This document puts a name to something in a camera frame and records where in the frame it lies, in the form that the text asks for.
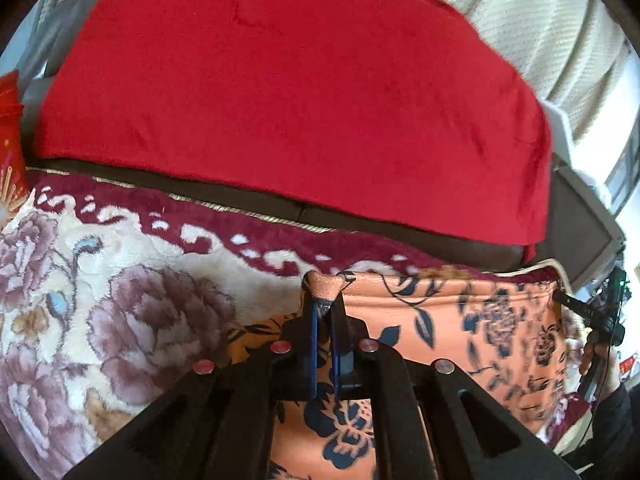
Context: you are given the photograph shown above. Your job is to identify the floral fleece blanket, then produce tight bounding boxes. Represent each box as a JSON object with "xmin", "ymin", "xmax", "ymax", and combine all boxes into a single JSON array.
[{"xmin": 0, "ymin": 165, "xmax": 593, "ymax": 480}]

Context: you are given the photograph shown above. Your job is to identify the orange floral pants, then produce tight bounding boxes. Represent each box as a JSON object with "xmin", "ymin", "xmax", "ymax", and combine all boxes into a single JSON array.
[{"xmin": 227, "ymin": 270, "xmax": 568, "ymax": 480}]

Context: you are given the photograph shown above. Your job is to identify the grey cushion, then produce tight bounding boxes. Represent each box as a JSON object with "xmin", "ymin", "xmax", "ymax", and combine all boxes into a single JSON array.
[{"xmin": 19, "ymin": 0, "xmax": 108, "ymax": 108}]

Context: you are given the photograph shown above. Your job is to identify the person's right hand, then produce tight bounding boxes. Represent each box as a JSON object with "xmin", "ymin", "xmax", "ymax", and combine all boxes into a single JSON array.
[{"xmin": 580, "ymin": 339, "xmax": 622, "ymax": 402}]

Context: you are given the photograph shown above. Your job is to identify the red gold printed bag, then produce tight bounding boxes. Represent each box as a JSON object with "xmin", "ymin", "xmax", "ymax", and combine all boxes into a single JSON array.
[{"xmin": 0, "ymin": 71, "xmax": 27, "ymax": 221}]

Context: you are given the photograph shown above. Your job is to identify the white knitted cover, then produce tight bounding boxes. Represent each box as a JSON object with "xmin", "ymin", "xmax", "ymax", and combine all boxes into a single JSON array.
[{"xmin": 370, "ymin": 0, "xmax": 636, "ymax": 141}]

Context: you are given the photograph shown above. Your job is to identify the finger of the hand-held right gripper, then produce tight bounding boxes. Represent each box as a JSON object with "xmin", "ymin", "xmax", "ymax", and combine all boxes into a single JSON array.
[{"xmin": 552, "ymin": 291, "xmax": 609, "ymax": 331}]

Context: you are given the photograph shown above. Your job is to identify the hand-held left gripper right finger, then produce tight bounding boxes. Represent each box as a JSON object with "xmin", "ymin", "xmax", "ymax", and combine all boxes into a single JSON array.
[{"xmin": 327, "ymin": 290, "xmax": 581, "ymax": 480}]

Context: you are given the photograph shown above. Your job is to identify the red plush blanket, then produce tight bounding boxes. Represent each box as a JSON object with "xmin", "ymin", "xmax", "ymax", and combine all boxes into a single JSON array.
[{"xmin": 32, "ymin": 0, "xmax": 553, "ymax": 261}]

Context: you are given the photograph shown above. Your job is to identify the person's right forearm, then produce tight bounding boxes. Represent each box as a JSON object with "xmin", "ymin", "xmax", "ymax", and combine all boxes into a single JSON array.
[{"xmin": 560, "ymin": 385, "xmax": 637, "ymax": 472}]

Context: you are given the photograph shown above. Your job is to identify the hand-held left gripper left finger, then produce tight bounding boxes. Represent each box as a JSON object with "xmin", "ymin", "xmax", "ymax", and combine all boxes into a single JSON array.
[{"xmin": 62, "ymin": 290, "xmax": 321, "ymax": 480}]

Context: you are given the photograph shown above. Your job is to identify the dark brown leather sofa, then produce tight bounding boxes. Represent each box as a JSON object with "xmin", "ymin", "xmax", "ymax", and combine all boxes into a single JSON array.
[{"xmin": 27, "ymin": 157, "xmax": 626, "ymax": 288}]

